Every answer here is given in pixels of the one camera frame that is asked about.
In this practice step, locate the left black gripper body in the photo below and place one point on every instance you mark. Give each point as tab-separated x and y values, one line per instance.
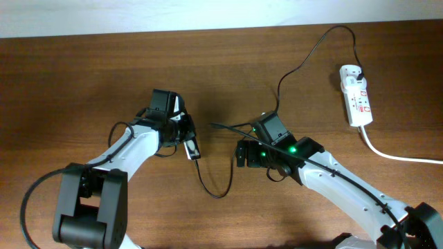
182	129

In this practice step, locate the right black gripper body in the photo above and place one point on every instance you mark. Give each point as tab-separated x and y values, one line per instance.
259	155

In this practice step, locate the white USB charger adapter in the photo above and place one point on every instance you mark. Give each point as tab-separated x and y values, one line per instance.
350	84

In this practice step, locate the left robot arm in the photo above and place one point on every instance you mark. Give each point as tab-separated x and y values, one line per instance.
92	207

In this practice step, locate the black flip smartphone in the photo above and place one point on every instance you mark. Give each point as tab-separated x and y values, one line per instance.
192	149

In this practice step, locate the white power strip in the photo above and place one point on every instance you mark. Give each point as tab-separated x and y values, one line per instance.
357	104

